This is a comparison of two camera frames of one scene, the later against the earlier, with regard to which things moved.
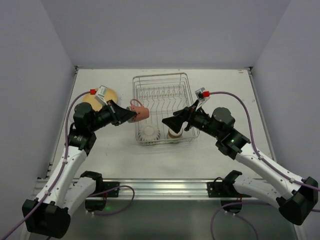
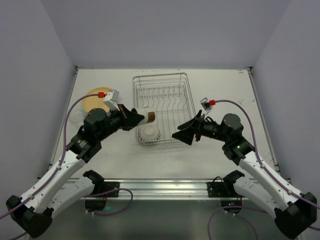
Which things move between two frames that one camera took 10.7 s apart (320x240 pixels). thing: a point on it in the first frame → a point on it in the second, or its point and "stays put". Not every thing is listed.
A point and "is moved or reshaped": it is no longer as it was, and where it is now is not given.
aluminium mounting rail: (164, 188) stays put
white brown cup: (174, 135) is moved or reshaped
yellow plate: (90, 98) stays put
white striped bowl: (149, 135) stays put
